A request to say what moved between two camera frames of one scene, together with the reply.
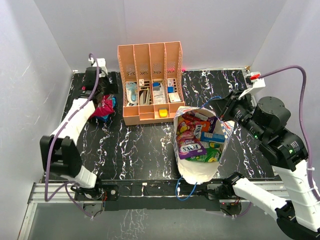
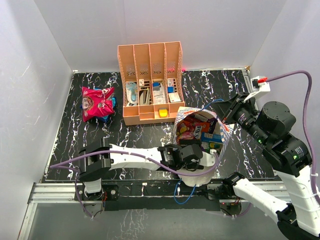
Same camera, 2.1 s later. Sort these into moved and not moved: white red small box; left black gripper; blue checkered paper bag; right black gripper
Moved: left black gripper
Not moved: white red small box; blue checkered paper bag; right black gripper
